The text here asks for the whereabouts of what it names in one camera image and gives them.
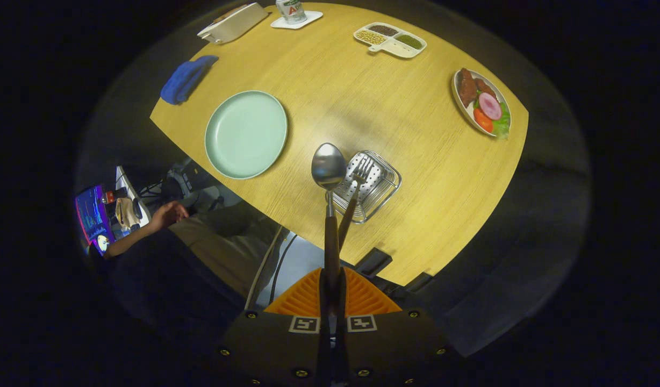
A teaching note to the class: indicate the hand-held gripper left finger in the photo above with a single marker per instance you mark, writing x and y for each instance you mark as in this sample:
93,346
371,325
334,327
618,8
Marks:
323,349

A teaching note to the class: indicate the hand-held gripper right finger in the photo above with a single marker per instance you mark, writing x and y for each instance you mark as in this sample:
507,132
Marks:
342,349

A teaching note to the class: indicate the pale table leg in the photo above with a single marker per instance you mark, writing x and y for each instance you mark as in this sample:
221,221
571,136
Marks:
263,269

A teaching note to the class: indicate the person's khaki trousers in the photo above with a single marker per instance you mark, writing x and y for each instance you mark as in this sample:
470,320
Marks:
228,247

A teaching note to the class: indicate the person's dark top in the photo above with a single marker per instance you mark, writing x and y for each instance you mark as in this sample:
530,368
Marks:
169,290

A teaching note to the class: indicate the pale green plate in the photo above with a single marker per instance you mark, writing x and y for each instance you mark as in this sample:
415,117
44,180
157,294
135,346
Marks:
246,134

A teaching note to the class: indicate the lit computer screen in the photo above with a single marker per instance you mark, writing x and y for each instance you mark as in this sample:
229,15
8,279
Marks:
92,217

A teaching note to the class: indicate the red tomato slice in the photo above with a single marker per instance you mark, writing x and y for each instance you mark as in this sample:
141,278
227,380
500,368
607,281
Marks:
482,121

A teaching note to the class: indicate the white plate of food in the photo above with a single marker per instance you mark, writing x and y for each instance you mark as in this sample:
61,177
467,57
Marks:
467,110

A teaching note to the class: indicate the green lettuce leaf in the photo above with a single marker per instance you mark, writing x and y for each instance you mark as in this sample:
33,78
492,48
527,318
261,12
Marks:
503,126

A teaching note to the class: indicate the pink ham slice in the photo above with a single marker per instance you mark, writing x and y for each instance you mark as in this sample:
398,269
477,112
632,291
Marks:
490,106

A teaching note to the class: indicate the brown meat pieces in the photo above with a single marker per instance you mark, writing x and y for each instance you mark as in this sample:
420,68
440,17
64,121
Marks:
468,86

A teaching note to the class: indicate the blue folded cloth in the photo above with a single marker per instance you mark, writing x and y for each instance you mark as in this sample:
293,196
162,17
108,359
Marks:
185,80

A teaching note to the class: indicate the white divided dish of beans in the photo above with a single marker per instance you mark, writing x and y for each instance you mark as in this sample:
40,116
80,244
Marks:
389,45

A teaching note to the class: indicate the white square coaster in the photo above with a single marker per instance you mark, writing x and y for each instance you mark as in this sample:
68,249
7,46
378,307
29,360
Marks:
311,19

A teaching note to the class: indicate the white toaster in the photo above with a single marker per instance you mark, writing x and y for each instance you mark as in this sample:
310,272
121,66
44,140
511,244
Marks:
233,24

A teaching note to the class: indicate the white drink bottle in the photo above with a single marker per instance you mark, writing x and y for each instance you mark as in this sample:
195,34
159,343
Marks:
291,11

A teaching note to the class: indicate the black table bracket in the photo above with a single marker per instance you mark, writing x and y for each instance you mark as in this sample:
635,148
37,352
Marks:
373,262
420,280

